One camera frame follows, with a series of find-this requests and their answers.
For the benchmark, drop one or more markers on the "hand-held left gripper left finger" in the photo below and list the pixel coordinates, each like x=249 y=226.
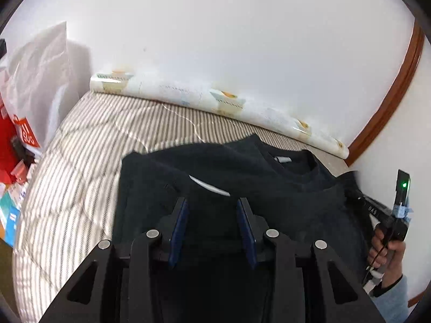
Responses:
x=177 y=235

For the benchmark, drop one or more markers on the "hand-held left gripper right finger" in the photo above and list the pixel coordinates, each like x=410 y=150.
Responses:
x=248 y=239

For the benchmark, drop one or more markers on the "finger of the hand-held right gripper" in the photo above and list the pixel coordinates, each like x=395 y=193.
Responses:
x=355 y=195

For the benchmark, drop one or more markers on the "black sweater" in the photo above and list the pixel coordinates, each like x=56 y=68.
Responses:
x=219 y=171

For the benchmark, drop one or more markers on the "person's right forearm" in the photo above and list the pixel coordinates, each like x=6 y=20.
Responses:
x=392 y=302

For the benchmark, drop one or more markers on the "person's right hand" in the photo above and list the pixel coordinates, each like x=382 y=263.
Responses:
x=394 y=262

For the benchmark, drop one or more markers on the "striped mattress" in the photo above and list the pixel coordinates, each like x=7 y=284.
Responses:
x=74 y=175

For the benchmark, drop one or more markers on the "rolled patterned wallpaper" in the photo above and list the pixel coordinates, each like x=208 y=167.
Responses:
x=188 y=94

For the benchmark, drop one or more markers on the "white and red packet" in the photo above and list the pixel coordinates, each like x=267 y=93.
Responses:
x=16 y=193

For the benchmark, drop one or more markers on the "blue box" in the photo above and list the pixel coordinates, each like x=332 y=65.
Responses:
x=10 y=222

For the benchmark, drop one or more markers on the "red tape dispenser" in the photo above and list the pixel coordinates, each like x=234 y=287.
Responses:
x=19 y=172

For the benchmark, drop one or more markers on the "teal box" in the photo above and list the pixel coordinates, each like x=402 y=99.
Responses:
x=6 y=202

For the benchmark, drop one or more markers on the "small black device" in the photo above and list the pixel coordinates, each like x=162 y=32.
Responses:
x=23 y=151

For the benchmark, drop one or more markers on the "red paper bag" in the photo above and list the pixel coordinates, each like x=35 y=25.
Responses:
x=6 y=148

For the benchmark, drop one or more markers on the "white Miniso plastic bag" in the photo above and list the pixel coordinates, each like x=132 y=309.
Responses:
x=37 y=74

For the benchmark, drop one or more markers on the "brown wooden door frame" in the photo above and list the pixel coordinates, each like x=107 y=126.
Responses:
x=397 y=101

